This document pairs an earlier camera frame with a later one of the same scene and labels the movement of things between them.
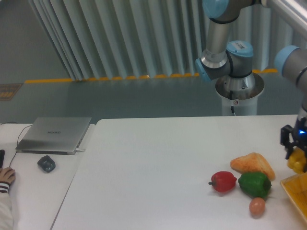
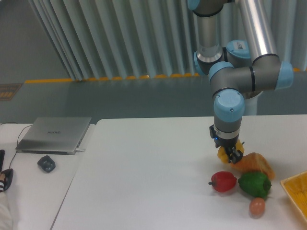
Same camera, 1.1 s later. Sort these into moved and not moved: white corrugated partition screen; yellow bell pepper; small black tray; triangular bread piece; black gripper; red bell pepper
Moved: yellow bell pepper; black gripper
Not moved: white corrugated partition screen; small black tray; triangular bread piece; red bell pepper
